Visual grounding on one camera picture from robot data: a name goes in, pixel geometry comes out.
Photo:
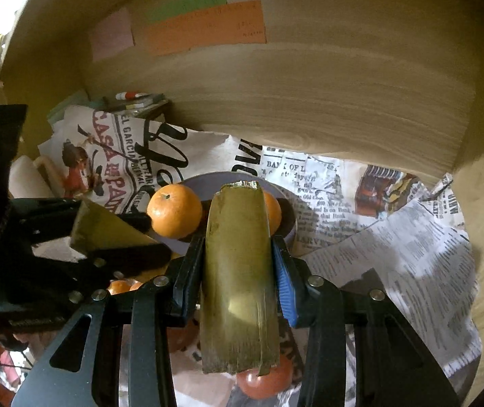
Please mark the white text newspaper sheet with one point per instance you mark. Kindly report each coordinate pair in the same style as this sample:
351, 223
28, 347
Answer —
420, 271

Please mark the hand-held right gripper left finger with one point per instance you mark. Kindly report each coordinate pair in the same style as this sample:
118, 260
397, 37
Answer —
187, 273

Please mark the green paper note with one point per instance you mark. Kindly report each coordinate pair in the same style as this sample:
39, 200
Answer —
187, 4

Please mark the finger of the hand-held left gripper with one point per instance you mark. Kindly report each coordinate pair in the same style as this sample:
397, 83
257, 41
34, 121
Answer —
140, 263
134, 222

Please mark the grey round plate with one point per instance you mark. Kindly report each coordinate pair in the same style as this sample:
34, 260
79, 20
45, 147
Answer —
225, 180

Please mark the pink paper note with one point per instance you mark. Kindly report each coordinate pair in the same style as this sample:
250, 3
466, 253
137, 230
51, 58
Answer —
111, 36

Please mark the long green bamboo piece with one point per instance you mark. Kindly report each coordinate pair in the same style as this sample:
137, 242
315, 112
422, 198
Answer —
237, 280

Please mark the red and white marker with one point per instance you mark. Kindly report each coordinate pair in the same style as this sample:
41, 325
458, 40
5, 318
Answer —
132, 95

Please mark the red tomato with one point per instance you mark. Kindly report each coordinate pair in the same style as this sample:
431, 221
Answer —
263, 383

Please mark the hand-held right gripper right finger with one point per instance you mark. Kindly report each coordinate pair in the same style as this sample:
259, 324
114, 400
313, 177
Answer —
287, 292

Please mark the orange paper note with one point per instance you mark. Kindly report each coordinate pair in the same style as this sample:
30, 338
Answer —
208, 29

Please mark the short green bamboo piece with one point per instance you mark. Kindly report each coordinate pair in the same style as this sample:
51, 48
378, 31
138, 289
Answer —
106, 231

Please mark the stack of books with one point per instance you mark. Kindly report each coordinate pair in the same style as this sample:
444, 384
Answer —
140, 104

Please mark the cartoon printed newspaper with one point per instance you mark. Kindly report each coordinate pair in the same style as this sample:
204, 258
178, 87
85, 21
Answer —
119, 157

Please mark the orange tangerine with stem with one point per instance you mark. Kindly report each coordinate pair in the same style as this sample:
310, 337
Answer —
174, 210

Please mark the small orange tangerine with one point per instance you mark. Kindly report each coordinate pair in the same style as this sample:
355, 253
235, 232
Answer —
119, 287

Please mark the crumpled picture newspaper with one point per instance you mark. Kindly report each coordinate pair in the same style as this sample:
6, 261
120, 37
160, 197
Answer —
322, 195

